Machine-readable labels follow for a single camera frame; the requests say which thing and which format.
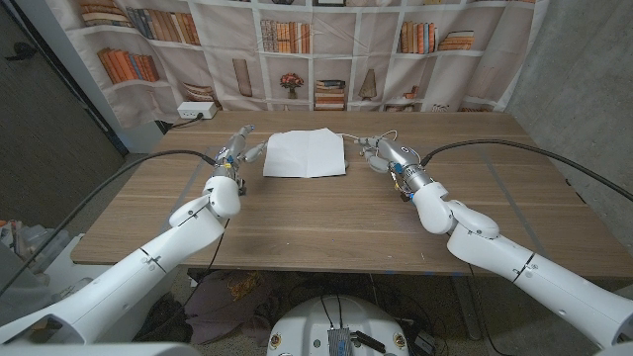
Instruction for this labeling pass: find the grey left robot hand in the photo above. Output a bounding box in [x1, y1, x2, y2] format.
[212, 124, 269, 182]

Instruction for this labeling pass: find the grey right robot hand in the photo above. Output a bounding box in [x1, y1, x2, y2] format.
[353, 135, 437, 195]

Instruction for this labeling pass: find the thin white cable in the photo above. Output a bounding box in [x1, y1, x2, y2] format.
[338, 130, 400, 149]

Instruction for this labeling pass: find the white paper sheet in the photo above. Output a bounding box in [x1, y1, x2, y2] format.
[262, 128, 347, 179]

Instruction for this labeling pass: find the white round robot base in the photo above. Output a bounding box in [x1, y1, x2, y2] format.
[266, 295, 410, 356]

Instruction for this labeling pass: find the white power strip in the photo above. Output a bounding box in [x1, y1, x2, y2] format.
[176, 101, 219, 121]

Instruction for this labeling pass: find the printed bookshelf backdrop cloth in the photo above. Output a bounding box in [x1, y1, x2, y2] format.
[46, 0, 551, 131]

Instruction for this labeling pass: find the purple cloth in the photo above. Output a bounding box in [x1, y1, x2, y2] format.
[185, 270, 278, 346]

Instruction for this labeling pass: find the grey metal table leg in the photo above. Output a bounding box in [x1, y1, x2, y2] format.
[452, 275, 484, 341]

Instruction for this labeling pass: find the black bag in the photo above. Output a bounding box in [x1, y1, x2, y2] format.
[133, 294, 194, 344]

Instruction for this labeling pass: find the clear plastic storage box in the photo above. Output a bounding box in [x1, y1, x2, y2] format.
[0, 220, 70, 271]

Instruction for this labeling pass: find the person in grey clothes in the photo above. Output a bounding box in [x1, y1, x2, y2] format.
[0, 241, 55, 322]

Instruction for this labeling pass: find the black power strip cord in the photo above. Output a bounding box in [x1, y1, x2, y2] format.
[155, 112, 205, 134]

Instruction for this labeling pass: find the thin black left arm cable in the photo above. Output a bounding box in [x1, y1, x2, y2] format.
[147, 220, 231, 337]

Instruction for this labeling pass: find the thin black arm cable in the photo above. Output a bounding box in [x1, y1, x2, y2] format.
[147, 220, 231, 337]
[467, 264, 500, 356]

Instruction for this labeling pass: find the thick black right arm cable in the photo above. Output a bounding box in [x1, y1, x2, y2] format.
[419, 138, 633, 203]

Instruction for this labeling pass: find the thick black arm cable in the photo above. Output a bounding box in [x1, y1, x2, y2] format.
[0, 149, 218, 298]
[419, 138, 633, 203]

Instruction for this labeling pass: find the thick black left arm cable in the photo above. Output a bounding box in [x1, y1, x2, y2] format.
[0, 149, 218, 298]

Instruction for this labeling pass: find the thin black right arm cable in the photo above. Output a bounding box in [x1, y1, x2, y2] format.
[467, 264, 500, 356]

